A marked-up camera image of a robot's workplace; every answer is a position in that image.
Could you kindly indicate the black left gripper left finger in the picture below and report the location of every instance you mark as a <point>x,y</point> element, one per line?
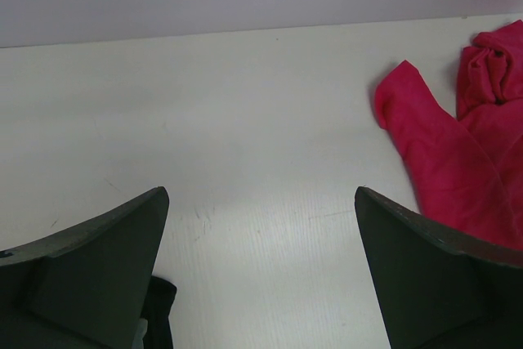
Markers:
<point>83,287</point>

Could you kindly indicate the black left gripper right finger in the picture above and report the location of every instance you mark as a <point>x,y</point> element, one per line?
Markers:
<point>438,287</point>

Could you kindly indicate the pink t shirt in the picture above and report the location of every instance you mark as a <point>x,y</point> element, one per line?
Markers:
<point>466,168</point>

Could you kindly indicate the black folded t shirt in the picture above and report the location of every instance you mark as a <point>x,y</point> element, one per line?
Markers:
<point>156,310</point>

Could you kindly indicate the grey folded t shirt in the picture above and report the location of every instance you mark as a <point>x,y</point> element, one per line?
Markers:
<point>141,330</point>

